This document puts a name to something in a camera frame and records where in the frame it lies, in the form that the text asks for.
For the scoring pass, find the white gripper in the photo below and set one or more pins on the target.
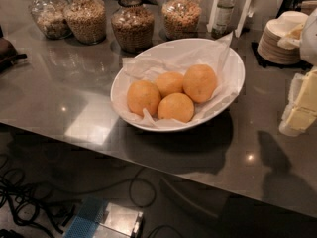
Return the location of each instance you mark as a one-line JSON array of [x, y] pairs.
[[310, 39]]

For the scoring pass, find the white oval bowl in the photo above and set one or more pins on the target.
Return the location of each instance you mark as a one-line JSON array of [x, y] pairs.
[[234, 70]]

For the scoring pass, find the black tray under plates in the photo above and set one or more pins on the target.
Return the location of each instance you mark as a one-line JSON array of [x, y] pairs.
[[265, 63]]

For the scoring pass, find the stack of paper plates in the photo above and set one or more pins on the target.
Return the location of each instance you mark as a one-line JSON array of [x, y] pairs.
[[279, 42]]

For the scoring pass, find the white paper liner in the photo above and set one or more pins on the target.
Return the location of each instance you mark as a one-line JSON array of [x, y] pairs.
[[171, 57]]

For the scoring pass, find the white stand behind bottle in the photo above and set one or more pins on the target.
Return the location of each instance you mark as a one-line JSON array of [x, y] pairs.
[[247, 11]]

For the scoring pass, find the glass jar, right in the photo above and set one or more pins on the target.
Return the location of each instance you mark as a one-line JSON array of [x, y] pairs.
[[180, 18]]

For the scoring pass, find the glass jar of nuts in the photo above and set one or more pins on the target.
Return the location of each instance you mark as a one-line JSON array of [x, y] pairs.
[[133, 26]]

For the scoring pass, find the blue and metal box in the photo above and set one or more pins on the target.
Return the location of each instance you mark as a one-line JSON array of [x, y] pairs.
[[99, 218]]

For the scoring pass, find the glass jar of grains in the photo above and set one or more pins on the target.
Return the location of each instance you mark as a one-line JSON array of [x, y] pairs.
[[87, 20]]

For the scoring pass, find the glass jar, far left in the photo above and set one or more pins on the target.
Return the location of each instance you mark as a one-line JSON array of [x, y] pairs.
[[49, 18]]

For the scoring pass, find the dark brown object left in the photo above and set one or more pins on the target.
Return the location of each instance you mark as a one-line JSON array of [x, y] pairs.
[[8, 54]]

